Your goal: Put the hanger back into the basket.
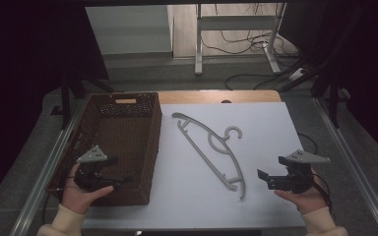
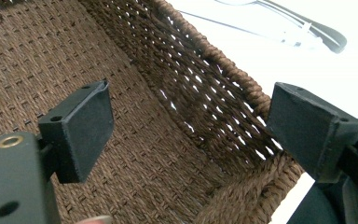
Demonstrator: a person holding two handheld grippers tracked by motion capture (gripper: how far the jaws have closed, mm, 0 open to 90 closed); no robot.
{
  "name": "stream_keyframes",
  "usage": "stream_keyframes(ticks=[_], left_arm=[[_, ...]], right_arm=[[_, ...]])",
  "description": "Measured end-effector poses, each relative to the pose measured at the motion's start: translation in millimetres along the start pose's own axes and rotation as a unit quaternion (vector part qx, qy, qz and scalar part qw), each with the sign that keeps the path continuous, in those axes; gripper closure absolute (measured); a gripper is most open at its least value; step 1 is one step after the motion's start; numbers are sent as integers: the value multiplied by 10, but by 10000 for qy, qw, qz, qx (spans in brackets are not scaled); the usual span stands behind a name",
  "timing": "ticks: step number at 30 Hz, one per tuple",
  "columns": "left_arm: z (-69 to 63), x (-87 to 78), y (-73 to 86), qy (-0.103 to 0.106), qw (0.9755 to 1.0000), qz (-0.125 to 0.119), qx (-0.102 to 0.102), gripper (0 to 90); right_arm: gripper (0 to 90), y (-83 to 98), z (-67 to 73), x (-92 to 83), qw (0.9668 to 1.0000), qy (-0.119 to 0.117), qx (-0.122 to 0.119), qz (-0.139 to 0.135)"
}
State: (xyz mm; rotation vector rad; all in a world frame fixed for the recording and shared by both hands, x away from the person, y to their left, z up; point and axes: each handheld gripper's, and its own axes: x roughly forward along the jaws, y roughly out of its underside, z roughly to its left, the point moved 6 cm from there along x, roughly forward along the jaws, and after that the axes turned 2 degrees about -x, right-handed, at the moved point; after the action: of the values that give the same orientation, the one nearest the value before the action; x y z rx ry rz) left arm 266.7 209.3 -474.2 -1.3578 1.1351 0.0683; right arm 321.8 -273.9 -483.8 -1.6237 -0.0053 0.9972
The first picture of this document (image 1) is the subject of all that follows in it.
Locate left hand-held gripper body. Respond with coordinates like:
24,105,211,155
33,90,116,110
73,145,113,193

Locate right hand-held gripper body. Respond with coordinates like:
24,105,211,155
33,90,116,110
284,149,332,195

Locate brown wicker basket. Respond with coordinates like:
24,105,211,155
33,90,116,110
47,91,163,207

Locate grey plastic clothes hanger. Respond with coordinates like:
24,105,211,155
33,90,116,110
171,111,246,201

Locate person's right hand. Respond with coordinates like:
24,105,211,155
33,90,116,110
274,166,330,216

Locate person's left hand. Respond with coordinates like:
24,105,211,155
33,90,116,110
60,162,115,216

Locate black metal stand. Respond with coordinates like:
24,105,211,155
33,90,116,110
278,6,352,129
49,70,116,131

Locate white table sheet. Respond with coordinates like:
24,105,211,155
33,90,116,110
82,101,306,230

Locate white power strip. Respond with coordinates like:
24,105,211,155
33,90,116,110
288,67,307,82

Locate dark curtain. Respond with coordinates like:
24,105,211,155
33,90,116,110
0,0,110,210
280,0,378,166

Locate black thin cable loop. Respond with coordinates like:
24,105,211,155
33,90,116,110
296,132,319,155

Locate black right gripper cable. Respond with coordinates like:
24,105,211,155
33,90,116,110
310,172,335,215

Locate grey metal rail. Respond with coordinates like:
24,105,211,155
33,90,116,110
313,96,378,236
9,97,91,236

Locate black floor cables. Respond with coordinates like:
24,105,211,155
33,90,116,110
200,3,308,91

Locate white wall panel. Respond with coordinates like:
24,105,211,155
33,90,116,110
85,4,175,56

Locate white metal desk frame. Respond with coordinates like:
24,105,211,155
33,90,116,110
194,3,288,77

